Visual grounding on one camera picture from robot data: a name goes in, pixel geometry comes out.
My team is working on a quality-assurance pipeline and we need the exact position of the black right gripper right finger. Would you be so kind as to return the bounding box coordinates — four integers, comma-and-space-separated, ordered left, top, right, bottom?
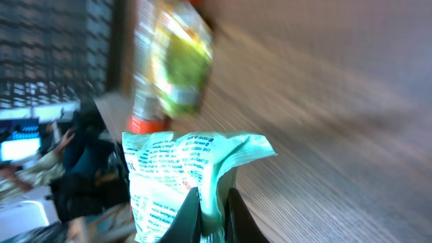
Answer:
224, 188, 269, 243

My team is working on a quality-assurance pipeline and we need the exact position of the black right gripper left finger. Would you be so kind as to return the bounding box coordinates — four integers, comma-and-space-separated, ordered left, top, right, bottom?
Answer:
158, 187, 202, 243

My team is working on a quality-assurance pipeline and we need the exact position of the teal wet wipes pack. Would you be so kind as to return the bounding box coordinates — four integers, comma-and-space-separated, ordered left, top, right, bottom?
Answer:
122, 131, 276, 242

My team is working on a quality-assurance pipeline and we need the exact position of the orange biscuit roll pack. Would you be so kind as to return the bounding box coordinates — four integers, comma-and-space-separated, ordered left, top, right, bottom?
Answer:
128, 0, 177, 134

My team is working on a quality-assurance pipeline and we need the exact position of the grey plastic basket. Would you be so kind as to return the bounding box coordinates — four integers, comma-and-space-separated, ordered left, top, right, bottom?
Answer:
1, 0, 115, 109

